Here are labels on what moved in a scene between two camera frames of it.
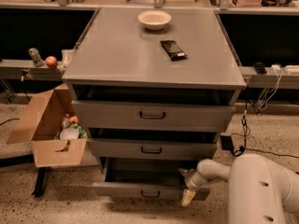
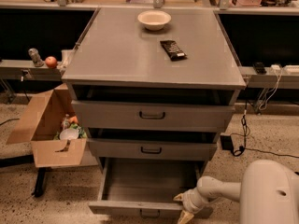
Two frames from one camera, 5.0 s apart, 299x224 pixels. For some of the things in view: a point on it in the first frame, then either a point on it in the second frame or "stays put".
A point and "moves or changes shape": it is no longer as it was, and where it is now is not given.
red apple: x=51 y=62 stays put
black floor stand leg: x=28 y=159 stays put
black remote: x=260 y=68 stays put
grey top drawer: x=106 y=116 stays put
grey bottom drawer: x=154 y=177 moves or changes shape
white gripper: x=191 y=180 → x=189 y=202
